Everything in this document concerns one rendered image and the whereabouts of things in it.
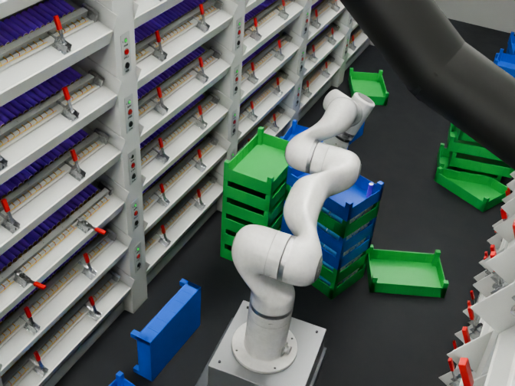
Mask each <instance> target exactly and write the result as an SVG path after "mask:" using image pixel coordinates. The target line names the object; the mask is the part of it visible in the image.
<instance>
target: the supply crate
mask: <svg viewBox="0 0 515 386"><path fill-rule="evenodd" d="M307 175H310V174H307V173H305V172H301V171H298V170H296V169H294V168H292V167H290V166H288V170H287V182H286V183H287V184H288V185H290V186H291V187H293V185H294V183H295V182H296V181H297V180H298V179H300V178H302V177H304V176H307ZM370 182H371V181H370V180H368V179H367V178H365V177H363V176H361V175H359V178H358V180H357V181H356V183H355V184H354V185H353V186H352V187H351V188H349V189H347V190H345V191H343V192H340V193H339V194H336V195H333V196H330V197H328V198H327V199H326V200H325V202H324V205H323V207H324V208H326V209H327V210H329V211H331V212H332V213H334V214H335V215H337V216H338V217H340V218H342V219H343V220H344V221H346V222H347V221H349V220H350V219H352V218H354V217H355V216H356V215H358V214H360V213H361V212H363V211H364V210H366V209H367V208H369V207H371V206H372V205H374V204H375V203H376V202H378V201H380V200H381V197H382V190H383V186H384V182H381V181H379V182H377V184H375V183H374V182H371V183H373V184H374V185H373V189H372V195H370V196H369V197H368V198H366V193H367V190H368V186H369V183H370Z"/></svg>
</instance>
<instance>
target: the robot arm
mask: <svg viewBox="0 0 515 386"><path fill-rule="evenodd" d="M374 107H375V104H374V102H373V101H372V100H371V99H370V98H369V97H367V96H366V95H364V94H362V93H354V94H353V96H352V98H350V97H348V96H347V95H346V94H344V93H342V92H341V91H339V90H337V89H335V90H331V91H330V92H329V93H328V94H327V95H326V96H325V98H324V101H323V108H324V109H325V110H326V111H325V113H324V114H323V117H322V118H321V120H320V121H319V122H318V123H316V124H315V125H314V126H312V127H310V128H309V129H307V130H305V131H303V132H301V133H299V134H297V135H296V136H295V137H293V138H292V139H291V140H290V141H289V143H288V144H287V146H286V149H285V153H284V155H285V159H286V162H287V164H288V165H289V166H290V167H292V168H294V169H296V170H298V171H301V172H305V173H307V174H310V175H307V176H304V177H302V178H300V179H298V180H297V181H296V182H295V183H294V185H293V187H292V188H291V190H290V192H289V194H288V196H287V199H286V201H285V204H284V220H285V222H286V224H287V226H288V228H289V229H290V231H291V232H292V234H293V235H291V234H287V233H284V232H282V231H277V230H275V229H272V228H269V227H265V226H261V225H257V224H249V225H247V226H244V227H243V228H242V229H240V231H239V232H237V233H236V235H235V238H234V240H233V244H232V248H231V255H232V260H233V262H234V265H235V267H236V269H237V271H238V272H239V274H240V275H241V277H242V279H243V280H244V281H245V282H246V284H247V285H248V287H249V288H250V290H251V296H250V302H249V308H248V319H247V322H246V323H244V324H242V325H241V326H240V327H238V329H237V330H236V331H235V333H234V335H233V338H232V342H231V347H232V351H233V354H234V356H235V357H236V359H237V360H238V362H239V363H240V364H241V365H243V366H244V367H245V368H247V369H249V370H251V371H254V372H257V373H261V374H273V373H277V372H280V371H283V370H284V369H286V368H288V367H289V366H290V365H291V364H292V363H293V361H294V359H295V358H296V355H297V341H296V339H295V337H294V335H293V333H292V332H291V331H290V330H289V328H290V321H291V316H292V312H293V308H294V300H295V289H294V286H309V285H311V284H312V283H314V282H315V281H316V280H317V279H318V277H319V275H320V272H321V269H322V263H323V255H322V249H321V245H320V239H319V237H318V233H317V220H318V217H319V215H320V212H321V209H322V207H323V205H324V202H325V200H326V199H327V198H328V197H330V196H333V195H336V194H339V193H340V192H343V191H345V190H347V189H349V188H351V187H352V186H353V185H354V184H355V183H356V181H357V180H358V178H359V175H360V172H361V165H362V164H361V161H360V160H359V157H358V156H357V155H356V154H355V153H354V152H351V151H349V150H347V148H348V145H349V141H352V140H353V138H354V136H355V135H356V134H357V132H358V131H359V129H360V127H361V126H362V124H363V123H364V122H365V120H366V118H367V117H368V115H369V114H370V113H371V111H372V110H373V108H374ZM322 141H323V142H322ZM293 285H294V286H293Z"/></svg>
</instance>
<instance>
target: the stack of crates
mask: <svg viewBox="0 0 515 386"><path fill-rule="evenodd" d="M288 143H289V141H287V140H285V139H281V138H278V137H276V136H272V135H269V134H267V133H264V127H262V126H260V127H259V128H258V130H257V134H256V135H255V136H254V137H253V138H252V139H251V140H250V141H249V142H248V143H247V144H246V145H245V146H244V147H243V148H242V149H241V150H240V151H239V152H238V154H237V155H236V156H235V157H234V158H233V159H232V160H231V161H229V160H227V159H226V160H225V161H224V178H223V197H222V215H221V249H220V257H224V258H225V259H228V260H231V261H233V260H232V255H231V248H232V244H233V240H234V238H235V235H236V233H237V232H239V231H240V229H242V228H243V227H244V226H247V225H249V224H257V225H261V226H265V227H269V228H272V229H275V230H277V231H280V230H281V224H282V217H283V209H284V197H285V190H286V182H287V170H288V166H289V165H288V164H287V162H286V159H285V155H284V153H285V149H286V146H287V144H288Z"/></svg>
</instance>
